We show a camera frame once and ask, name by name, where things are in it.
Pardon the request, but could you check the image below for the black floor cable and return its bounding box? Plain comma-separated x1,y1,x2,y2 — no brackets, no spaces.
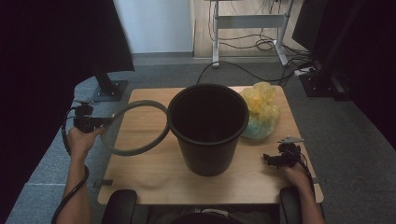
196,61,297,86

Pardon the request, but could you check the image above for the small grey table bracket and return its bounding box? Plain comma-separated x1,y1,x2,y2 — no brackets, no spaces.
92,179,114,189

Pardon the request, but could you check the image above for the yellow plastic trash bag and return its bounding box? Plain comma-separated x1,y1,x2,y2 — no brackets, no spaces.
238,81,281,141

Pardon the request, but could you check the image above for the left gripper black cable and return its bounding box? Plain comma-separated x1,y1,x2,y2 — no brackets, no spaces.
50,106,91,224

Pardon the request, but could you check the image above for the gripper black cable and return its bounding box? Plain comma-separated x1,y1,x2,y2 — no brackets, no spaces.
294,151,316,194
50,106,91,224

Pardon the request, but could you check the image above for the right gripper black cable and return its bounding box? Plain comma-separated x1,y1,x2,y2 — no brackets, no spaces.
294,151,316,194

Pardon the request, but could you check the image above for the white power strip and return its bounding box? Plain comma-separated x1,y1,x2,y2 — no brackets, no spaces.
293,66,316,77

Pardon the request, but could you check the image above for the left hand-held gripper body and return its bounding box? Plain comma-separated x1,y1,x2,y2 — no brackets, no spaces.
73,101,106,134

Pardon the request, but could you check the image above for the dark curtain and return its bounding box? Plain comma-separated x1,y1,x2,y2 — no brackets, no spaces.
0,0,135,218

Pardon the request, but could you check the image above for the black chair armrest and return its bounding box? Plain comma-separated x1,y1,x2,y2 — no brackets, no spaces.
278,186,304,224
102,189,138,224

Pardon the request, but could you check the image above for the white metal stand frame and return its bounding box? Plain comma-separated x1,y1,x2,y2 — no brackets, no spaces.
205,0,295,68

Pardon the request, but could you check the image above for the person's right hand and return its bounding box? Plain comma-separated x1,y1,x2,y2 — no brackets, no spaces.
281,163,312,194

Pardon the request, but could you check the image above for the black stand with base plate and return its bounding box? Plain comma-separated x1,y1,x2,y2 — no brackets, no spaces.
90,63,129,104

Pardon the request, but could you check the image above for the person's left hand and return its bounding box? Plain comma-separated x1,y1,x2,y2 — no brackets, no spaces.
66,126,106,162

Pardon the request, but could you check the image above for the tangle of black cables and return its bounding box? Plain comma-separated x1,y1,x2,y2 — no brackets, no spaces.
207,0,312,63

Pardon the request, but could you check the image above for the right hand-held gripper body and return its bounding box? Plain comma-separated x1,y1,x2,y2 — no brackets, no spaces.
277,135,304,169

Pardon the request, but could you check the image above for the grey bin rim ring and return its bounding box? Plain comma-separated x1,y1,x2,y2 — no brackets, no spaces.
100,99,171,157

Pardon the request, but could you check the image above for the black stand base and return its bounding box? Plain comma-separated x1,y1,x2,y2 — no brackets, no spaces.
298,70,353,102

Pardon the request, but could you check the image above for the black ribbed trash bin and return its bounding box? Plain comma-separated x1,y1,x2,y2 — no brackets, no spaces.
166,83,250,177

